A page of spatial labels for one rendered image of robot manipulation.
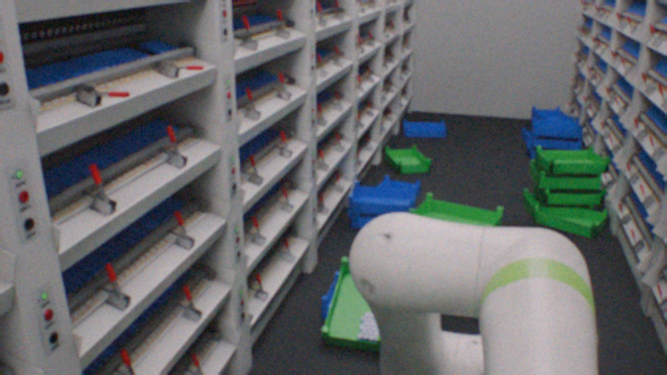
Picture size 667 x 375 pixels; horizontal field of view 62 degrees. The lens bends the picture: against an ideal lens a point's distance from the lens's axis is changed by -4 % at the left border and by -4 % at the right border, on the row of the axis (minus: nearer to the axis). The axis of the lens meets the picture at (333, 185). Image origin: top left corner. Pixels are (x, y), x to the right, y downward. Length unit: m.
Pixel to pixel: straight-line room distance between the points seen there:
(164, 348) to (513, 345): 1.01
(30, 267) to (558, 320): 0.73
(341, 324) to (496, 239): 1.34
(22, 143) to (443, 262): 0.60
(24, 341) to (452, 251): 0.65
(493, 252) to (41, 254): 0.66
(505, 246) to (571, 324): 0.17
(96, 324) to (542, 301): 0.83
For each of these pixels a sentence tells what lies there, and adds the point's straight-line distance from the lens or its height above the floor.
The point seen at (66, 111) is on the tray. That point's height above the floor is 0.94.
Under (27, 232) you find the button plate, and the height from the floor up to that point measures 0.80.
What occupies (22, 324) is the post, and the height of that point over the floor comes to 0.67.
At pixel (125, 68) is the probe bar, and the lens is 1.19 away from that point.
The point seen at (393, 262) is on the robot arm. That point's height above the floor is 0.84.
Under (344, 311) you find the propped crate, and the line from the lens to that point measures 2.02.
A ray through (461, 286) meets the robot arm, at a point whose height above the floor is 0.82.
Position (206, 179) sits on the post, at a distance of 1.52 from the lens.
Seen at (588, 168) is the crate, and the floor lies 0.27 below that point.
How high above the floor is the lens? 1.16
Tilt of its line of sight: 21 degrees down
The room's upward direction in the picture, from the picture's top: straight up
